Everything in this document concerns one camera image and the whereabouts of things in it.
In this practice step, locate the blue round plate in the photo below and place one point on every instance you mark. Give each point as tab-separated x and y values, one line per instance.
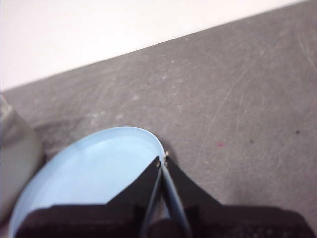
86	168

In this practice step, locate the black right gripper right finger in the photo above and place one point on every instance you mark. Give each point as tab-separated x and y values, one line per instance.
223	220

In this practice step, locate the pale green electric steamer pot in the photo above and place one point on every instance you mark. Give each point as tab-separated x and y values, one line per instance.
15	153

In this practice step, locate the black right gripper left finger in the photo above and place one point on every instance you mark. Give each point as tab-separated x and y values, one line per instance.
99	220

